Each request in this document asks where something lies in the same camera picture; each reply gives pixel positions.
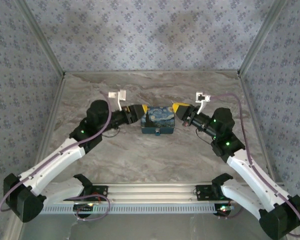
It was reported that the starry night painted tin box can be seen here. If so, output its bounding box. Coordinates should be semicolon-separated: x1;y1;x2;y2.
139;105;176;135

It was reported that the black controller board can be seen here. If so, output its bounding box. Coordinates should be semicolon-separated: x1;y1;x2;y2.
73;203;95;216
213;203;235;217

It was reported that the thin black gripper wire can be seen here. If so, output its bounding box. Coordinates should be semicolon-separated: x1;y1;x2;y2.
101;125;123;139
195;126;211;138

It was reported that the aluminium table side rail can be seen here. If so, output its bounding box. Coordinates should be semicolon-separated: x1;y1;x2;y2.
238;73;285;187
34;74;68;163

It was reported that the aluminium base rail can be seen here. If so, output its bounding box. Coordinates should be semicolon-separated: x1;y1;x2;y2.
62;181;241;204

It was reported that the aluminium corner post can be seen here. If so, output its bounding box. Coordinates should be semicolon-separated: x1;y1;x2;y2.
236;0;290;77
14;0;67;77

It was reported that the grey slotted cable duct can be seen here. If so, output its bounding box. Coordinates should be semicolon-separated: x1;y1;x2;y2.
41;203;226;215

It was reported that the aluminium frame leg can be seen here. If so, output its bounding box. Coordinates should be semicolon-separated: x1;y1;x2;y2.
6;219;25;240

